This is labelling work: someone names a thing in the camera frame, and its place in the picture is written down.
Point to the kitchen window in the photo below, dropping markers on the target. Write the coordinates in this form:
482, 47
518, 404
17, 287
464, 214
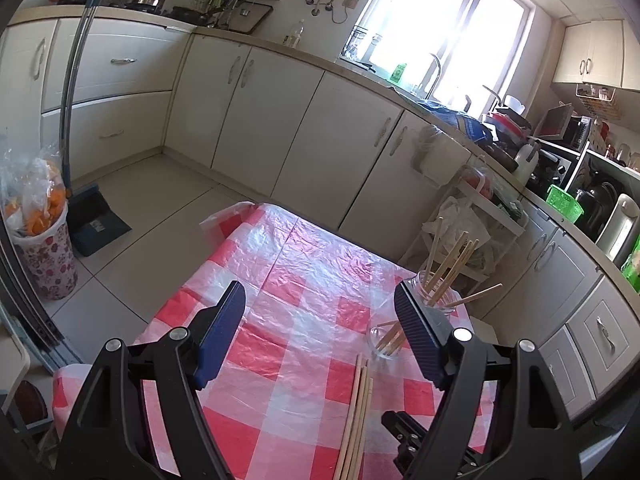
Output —
450, 20

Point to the blue bag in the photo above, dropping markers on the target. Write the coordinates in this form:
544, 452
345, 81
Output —
460, 120

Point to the red checked plastic tablecloth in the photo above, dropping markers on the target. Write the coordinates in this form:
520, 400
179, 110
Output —
300, 335

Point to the white stool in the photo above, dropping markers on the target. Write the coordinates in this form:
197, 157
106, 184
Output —
484, 331

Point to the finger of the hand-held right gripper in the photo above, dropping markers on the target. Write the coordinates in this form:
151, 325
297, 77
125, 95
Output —
400, 425

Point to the floral trash bin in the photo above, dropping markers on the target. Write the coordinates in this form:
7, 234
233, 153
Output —
47, 265

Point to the white kitchen base cabinets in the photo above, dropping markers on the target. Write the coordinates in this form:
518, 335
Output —
265, 125

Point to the green snack packet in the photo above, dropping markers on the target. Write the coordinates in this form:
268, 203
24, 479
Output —
632, 265

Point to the white counter shelf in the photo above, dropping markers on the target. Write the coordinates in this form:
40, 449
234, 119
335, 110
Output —
600, 152

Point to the silver microwave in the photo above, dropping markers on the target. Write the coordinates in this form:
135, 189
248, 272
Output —
560, 125

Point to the dark framed tray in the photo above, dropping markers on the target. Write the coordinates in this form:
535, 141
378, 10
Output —
252, 17

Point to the black toaster oven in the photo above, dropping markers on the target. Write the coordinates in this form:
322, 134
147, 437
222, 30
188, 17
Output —
552, 170

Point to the black electric kettle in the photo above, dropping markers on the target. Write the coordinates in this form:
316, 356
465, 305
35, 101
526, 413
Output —
597, 207

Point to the white rolling cart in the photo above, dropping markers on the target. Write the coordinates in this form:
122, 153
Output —
500, 215

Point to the white wall cabinets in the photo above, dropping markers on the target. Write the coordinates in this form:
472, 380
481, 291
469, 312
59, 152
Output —
595, 52

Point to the beige wall socket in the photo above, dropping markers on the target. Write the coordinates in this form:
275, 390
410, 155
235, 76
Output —
350, 2

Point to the clear glass jar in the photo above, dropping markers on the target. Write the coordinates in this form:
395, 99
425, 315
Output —
375, 341

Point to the metal sink faucet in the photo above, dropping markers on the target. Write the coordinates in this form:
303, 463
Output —
436, 67

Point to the white plastic jug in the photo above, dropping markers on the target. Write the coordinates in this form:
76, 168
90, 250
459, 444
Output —
525, 165

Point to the green dish soap bottle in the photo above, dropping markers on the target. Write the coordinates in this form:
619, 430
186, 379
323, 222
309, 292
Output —
398, 74

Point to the clear hanging plastic bag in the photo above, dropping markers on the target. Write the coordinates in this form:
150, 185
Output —
435, 155

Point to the bundle of wooden chopsticks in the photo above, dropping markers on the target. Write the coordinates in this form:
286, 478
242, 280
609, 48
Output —
357, 410

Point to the white thermos pot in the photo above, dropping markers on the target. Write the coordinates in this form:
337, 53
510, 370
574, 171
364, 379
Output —
620, 225

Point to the glass jars on windowsill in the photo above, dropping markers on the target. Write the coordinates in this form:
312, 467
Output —
365, 42

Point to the clear plastic bottle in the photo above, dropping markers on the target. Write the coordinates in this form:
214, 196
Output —
294, 37

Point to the green plastic basket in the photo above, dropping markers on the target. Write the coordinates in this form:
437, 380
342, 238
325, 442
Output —
565, 202

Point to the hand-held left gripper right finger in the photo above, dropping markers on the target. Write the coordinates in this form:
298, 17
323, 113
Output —
415, 320

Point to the stack of dishes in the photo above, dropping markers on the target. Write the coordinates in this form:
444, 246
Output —
502, 130

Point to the white plastic bag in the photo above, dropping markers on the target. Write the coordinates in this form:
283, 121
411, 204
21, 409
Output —
452, 220

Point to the black frying pan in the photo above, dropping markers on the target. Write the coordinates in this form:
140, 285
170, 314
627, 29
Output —
190, 14

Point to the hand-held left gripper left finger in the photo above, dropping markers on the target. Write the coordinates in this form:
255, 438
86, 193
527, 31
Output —
220, 330

